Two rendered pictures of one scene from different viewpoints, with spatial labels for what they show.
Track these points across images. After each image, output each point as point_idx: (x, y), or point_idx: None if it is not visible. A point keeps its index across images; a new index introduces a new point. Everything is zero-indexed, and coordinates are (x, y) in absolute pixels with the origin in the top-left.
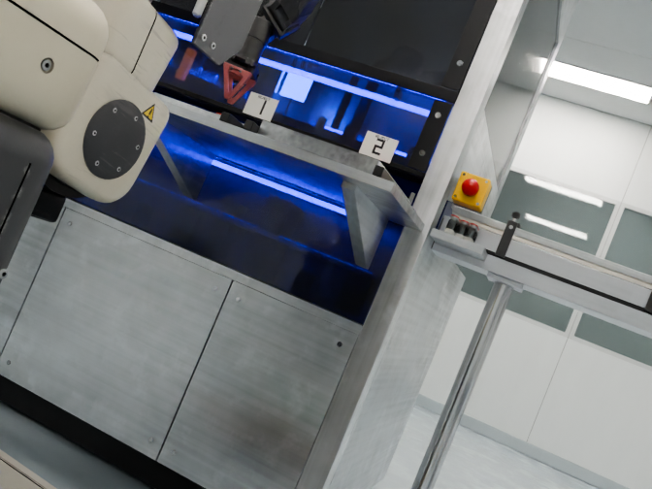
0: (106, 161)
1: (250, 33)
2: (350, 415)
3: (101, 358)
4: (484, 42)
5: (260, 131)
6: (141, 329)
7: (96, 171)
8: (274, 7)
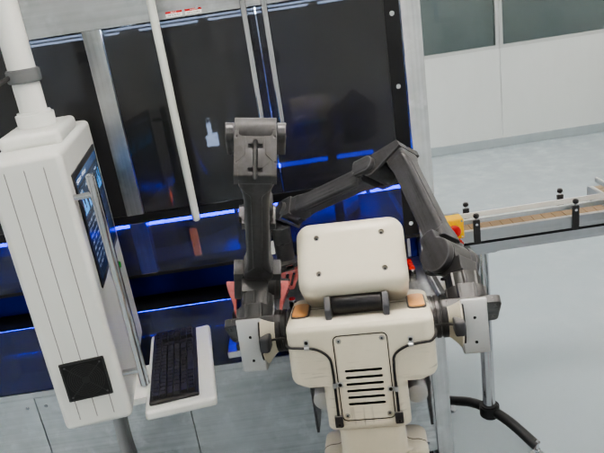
0: None
1: (283, 243)
2: (447, 380)
3: (275, 438)
4: (414, 132)
5: None
6: (290, 410)
7: None
8: (286, 216)
